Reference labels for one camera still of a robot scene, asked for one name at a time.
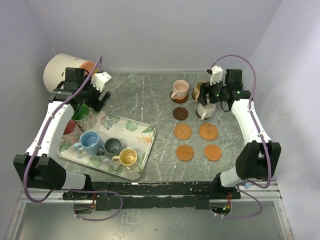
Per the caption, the yellow mug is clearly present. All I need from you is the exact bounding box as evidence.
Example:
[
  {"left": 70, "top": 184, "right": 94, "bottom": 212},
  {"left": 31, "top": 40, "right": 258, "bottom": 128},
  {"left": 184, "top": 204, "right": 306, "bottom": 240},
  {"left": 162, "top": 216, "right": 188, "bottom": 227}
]
[{"left": 112, "top": 148, "right": 138, "bottom": 171}]

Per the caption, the white cylindrical drawer box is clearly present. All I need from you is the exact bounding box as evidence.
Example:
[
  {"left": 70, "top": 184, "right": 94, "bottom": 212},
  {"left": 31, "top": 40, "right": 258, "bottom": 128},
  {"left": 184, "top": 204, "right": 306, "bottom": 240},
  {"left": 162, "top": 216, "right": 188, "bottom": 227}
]
[{"left": 43, "top": 53, "right": 95, "bottom": 93}]

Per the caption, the red floral tall mug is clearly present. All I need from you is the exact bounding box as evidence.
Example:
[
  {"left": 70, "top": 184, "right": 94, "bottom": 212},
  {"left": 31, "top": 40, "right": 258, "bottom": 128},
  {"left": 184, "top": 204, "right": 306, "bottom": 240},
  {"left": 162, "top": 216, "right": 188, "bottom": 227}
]
[{"left": 62, "top": 119, "right": 83, "bottom": 145}]

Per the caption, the purple cable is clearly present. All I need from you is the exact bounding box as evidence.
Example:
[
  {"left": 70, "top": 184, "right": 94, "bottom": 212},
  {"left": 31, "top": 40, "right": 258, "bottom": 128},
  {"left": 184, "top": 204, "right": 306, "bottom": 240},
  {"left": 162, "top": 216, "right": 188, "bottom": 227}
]
[
  {"left": 23, "top": 56, "right": 124, "bottom": 222},
  {"left": 213, "top": 54, "right": 273, "bottom": 219}
]

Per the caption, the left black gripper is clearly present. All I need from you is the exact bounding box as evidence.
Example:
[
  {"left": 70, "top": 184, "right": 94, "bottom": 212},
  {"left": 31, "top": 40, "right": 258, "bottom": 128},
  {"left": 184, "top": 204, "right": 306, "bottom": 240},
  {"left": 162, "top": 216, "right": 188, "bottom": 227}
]
[{"left": 79, "top": 74, "right": 112, "bottom": 113}]

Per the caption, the blue mug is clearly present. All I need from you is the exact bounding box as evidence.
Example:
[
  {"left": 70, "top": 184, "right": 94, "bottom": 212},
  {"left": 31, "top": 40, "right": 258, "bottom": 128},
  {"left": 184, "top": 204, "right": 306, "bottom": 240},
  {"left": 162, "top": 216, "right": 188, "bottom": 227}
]
[{"left": 73, "top": 130, "right": 104, "bottom": 156}]

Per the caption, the hidden light wood coaster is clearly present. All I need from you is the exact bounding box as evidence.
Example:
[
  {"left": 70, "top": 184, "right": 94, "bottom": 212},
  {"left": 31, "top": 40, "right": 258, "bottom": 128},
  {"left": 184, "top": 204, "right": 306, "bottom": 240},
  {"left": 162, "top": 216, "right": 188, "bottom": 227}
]
[{"left": 204, "top": 144, "right": 222, "bottom": 162}]

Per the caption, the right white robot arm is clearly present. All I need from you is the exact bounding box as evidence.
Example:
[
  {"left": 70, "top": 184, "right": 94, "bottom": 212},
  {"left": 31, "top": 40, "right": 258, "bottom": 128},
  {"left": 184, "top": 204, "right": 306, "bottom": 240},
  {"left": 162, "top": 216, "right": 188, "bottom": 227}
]
[{"left": 197, "top": 66, "right": 282, "bottom": 199}]

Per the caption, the smooth light wood coaster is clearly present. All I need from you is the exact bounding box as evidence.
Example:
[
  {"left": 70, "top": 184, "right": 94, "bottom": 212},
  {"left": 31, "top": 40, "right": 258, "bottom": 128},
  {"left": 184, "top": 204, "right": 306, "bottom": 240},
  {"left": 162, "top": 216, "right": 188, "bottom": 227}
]
[{"left": 176, "top": 144, "right": 194, "bottom": 162}]

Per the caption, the green floral tall mug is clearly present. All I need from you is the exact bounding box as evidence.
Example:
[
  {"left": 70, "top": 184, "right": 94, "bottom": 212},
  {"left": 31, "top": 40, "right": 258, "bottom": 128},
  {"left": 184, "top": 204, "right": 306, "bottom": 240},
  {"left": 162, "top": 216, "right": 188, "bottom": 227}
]
[{"left": 71, "top": 104, "right": 96, "bottom": 132}]

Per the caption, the tan brown mug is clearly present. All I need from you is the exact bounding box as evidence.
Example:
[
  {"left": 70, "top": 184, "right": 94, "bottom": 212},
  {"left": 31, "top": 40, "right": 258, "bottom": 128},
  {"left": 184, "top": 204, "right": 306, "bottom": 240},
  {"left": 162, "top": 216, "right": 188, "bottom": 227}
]
[{"left": 191, "top": 81, "right": 206, "bottom": 103}]

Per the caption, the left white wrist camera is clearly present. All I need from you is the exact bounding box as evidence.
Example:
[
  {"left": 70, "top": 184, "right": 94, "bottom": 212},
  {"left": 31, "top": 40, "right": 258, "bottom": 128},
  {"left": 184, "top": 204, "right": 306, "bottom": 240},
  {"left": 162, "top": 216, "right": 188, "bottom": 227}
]
[{"left": 91, "top": 72, "right": 112, "bottom": 92}]

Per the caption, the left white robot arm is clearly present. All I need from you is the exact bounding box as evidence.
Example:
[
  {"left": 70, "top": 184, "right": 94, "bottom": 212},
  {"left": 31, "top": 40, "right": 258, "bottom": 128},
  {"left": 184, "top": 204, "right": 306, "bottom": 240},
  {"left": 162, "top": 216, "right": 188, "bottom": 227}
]
[{"left": 13, "top": 67, "right": 112, "bottom": 200}]

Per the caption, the grey mug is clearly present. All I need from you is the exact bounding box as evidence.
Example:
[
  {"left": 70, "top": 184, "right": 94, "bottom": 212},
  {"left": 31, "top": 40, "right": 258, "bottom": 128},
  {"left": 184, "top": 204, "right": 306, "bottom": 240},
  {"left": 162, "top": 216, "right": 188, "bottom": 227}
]
[{"left": 103, "top": 138, "right": 124, "bottom": 159}]

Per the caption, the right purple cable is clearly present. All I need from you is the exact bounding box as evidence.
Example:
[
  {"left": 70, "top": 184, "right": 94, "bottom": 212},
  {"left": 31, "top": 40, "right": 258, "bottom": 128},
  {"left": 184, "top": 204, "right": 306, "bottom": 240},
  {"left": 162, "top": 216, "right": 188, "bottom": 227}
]
[{"left": 213, "top": 54, "right": 273, "bottom": 219}]

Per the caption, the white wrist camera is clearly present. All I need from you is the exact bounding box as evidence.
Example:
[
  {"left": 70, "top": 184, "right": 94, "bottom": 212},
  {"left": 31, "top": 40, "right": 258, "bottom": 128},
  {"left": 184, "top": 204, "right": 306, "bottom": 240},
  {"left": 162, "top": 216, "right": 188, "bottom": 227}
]
[
  {"left": 91, "top": 72, "right": 112, "bottom": 92},
  {"left": 207, "top": 66, "right": 223, "bottom": 86}
]

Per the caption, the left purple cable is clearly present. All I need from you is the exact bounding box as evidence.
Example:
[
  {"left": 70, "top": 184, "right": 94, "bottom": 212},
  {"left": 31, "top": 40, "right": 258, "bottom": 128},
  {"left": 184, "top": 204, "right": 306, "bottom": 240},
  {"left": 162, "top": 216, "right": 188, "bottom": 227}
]
[{"left": 23, "top": 56, "right": 124, "bottom": 222}]

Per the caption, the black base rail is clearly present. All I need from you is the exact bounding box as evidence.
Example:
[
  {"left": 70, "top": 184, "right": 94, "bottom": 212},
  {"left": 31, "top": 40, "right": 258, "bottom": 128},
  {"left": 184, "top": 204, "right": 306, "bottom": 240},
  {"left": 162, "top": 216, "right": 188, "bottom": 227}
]
[{"left": 62, "top": 180, "right": 242, "bottom": 212}]

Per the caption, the reddish wood coaster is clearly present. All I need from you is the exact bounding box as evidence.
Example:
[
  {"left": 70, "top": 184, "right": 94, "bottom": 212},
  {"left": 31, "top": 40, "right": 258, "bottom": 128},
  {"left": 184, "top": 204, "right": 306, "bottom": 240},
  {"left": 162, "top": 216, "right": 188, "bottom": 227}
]
[{"left": 170, "top": 91, "right": 189, "bottom": 104}]

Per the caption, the beige mug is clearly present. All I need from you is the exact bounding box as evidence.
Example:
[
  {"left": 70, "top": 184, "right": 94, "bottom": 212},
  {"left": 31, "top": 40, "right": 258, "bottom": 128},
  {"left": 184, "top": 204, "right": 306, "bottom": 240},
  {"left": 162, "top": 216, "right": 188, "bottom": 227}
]
[{"left": 196, "top": 103, "right": 216, "bottom": 121}]

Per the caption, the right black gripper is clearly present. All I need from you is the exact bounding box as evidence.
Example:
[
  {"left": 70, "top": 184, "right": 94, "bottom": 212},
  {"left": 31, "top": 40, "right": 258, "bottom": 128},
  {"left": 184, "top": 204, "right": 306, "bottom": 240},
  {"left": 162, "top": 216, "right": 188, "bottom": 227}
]
[{"left": 197, "top": 76, "right": 229, "bottom": 106}]

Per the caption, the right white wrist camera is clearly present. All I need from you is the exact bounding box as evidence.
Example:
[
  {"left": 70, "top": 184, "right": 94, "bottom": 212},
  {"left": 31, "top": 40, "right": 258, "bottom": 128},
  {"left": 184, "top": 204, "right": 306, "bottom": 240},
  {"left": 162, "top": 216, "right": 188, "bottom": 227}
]
[{"left": 207, "top": 66, "right": 223, "bottom": 86}]

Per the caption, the dark walnut coaster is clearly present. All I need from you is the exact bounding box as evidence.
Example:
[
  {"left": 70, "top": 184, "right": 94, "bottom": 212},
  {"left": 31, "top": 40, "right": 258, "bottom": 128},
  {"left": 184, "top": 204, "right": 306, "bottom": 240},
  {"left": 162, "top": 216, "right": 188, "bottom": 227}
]
[{"left": 172, "top": 107, "right": 189, "bottom": 121}]

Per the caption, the large woven rattan coaster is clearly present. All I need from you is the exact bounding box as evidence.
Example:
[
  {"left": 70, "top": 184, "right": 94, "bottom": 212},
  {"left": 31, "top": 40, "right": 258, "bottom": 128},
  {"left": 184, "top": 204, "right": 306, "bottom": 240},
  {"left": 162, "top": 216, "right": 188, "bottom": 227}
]
[{"left": 198, "top": 122, "right": 219, "bottom": 141}]

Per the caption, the blue connector clip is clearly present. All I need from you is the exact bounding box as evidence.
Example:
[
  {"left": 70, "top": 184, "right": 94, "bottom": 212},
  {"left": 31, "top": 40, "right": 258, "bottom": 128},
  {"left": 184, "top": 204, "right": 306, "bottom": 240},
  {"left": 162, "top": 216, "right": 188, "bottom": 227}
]
[{"left": 243, "top": 182, "right": 252, "bottom": 189}]

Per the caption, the pink mug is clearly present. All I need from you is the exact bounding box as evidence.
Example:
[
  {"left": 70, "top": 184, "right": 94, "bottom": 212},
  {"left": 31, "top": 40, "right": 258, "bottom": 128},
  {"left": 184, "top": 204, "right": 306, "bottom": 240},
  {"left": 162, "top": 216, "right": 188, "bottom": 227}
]
[{"left": 170, "top": 79, "right": 189, "bottom": 100}]

